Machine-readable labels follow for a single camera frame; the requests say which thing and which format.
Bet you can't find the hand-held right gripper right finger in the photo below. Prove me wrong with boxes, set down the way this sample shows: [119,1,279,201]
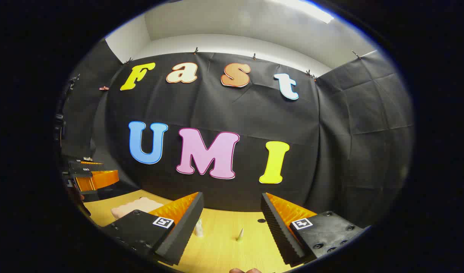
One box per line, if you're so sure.
[260,192,369,267]

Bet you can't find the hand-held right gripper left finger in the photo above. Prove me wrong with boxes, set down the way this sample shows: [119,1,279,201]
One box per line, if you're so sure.
[101,191,204,266]

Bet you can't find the pink suitcase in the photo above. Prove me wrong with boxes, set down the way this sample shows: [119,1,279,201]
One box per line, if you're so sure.
[110,196,165,220]

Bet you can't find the black backdrop cloth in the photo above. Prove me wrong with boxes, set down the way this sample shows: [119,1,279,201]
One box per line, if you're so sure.
[59,38,414,228]

